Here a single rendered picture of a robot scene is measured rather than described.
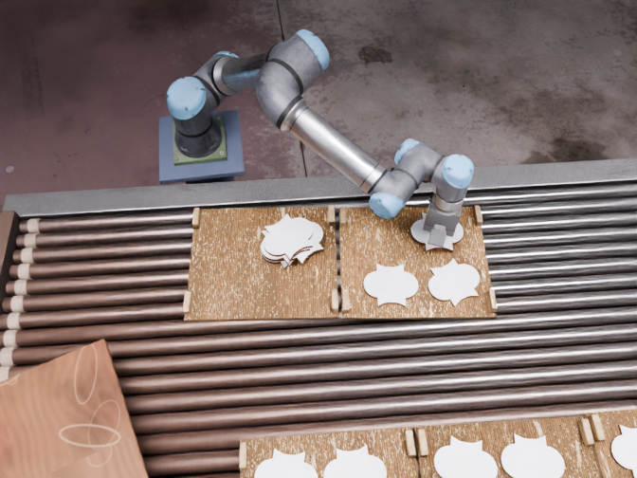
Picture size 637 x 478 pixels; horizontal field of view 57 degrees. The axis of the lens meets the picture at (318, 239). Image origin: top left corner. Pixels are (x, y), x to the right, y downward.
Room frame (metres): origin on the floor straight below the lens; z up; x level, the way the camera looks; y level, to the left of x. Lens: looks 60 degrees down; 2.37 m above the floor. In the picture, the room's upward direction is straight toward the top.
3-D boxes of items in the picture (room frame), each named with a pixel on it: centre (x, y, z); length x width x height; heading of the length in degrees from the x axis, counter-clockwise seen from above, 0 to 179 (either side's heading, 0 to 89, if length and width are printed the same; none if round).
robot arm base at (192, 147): (1.24, 0.39, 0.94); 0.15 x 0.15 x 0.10
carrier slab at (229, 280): (0.77, 0.15, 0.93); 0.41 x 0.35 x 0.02; 91
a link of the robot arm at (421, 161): (0.90, -0.25, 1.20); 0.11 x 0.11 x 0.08; 54
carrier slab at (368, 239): (0.77, -0.27, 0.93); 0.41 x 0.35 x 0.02; 90
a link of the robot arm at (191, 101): (1.24, 0.39, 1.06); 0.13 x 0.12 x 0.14; 144
